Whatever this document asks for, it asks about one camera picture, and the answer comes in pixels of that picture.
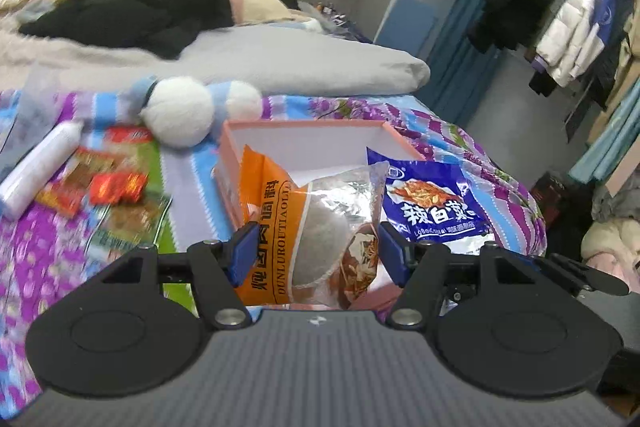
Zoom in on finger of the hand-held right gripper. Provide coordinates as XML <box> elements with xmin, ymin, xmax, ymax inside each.
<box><xmin>547</xmin><ymin>254</ymin><xmax>630</xmax><ymax>297</ymax></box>

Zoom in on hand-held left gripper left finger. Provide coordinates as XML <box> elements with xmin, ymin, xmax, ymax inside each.
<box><xmin>102</xmin><ymin>222</ymin><xmax>261</xmax><ymax>333</ymax></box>

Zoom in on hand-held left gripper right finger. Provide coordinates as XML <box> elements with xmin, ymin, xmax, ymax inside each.
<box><xmin>377</xmin><ymin>221</ymin><xmax>550</xmax><ymax>332</ymax></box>

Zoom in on orange snack packet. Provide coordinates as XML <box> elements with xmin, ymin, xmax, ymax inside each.
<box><xmin>234</xmin><ymin>144</ymin><xmax>392</xmax><ymax>309</ymax></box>

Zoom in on blue snack packet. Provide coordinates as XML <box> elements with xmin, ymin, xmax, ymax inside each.
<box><xmin>366</xmin><ymin>146</ymin><xmax>494</xmax><ymax>254</ymax></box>

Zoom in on green-label snack packet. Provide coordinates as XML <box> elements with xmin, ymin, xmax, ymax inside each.
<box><xmin>92</xmin><ymin>139</ymin><xmax>174</xmax><ymax>256</ymax></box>

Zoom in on pink cardboard box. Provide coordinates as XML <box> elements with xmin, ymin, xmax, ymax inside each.
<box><xmin>214</xmin><ymin>119</ymin><xmax>427</xmax><ymax>314</ymax></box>

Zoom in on pile of small snack packets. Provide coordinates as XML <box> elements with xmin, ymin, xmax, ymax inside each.
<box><xmin>35</xmin><ymin>126</ymin><xmax>174</xmax><ymax>256</ymax></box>

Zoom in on beige and pink soft heap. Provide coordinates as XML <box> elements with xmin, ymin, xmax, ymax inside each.
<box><xmin>582</xmin><ymin>186</ymin><xmax>640</xmax><ymax>279</ymax></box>

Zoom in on dark bag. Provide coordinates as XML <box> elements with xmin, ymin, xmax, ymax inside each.
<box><xmin>529</xmin><ymin>171</ymin><xmax>592</xmax><ymax>249</ymax></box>

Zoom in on floral bed sheet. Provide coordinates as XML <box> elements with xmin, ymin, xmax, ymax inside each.
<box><xmin>0</xmin><ymin>89</ymin><xmax>549</xmax><ymax>414</ymax></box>

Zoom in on teal hanging garment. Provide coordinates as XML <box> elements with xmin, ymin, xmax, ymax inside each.
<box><xmin>567</xmin><ymin>81</ymin><xmax>640</xmax><ymax>184</ymax></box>

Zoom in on white and blue plush toy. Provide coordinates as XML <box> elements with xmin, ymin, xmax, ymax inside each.
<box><xmin>132</xmin><ymin>76</ymin><xmax>264</xmax><ymax>150</ymax></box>

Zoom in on blue curtain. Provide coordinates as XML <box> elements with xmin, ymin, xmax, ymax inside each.
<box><xmin>424</xmin><ymin>0</ymin><xmax>506</xmax><ymax>134</ymax></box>

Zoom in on grey duvet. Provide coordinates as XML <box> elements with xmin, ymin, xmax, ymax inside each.
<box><xmin>0</xmin><ymin>24</ymin><xmax>431</xmax><ymax>96</ymax></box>

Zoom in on white spray can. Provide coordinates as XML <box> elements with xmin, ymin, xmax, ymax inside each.
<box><xmin>0</xmin><ymin>121</ymin><xmax>84</xmax><ymax>219</ymax></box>

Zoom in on blue padded board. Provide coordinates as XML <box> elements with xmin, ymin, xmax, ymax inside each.
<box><xmin>384</xmin><ymin>0</ymin><xmax>439</xmax><ymax>58</ymax></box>

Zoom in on beige pillow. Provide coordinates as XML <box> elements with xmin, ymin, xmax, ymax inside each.
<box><xmin>240</xmin><ymin>0</ymin><xmax>302</xmax><ymax>26</ymax></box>

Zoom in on pink garment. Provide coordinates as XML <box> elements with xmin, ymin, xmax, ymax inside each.
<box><xmin>227</xmin><ymin>0</ymin><xmax>251</xmax><ymax>26</ymax></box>

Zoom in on white puffer jacket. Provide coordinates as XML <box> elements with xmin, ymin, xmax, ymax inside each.
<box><xmin>534</xmin><ymin>0</ymin><xmax>624</xmax><ymax>88</ymax></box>

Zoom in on row of small bottles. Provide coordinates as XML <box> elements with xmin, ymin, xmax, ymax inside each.
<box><xmin>314</xmin><ymin>1</ymin><xmax>352</xmax><ymax>16</ymax></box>

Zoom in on clear plastic bag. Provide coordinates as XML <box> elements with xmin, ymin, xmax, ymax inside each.
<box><xmin>0</xmin><ymin>71</ymin><xmax>57</xmax><ymax>168</ymax></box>

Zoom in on black clothing heap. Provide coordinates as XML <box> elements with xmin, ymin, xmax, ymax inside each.
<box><xmin>17</xmin><ymin>0</ymin><xmax>236</xmax><ymax>60</ymax></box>

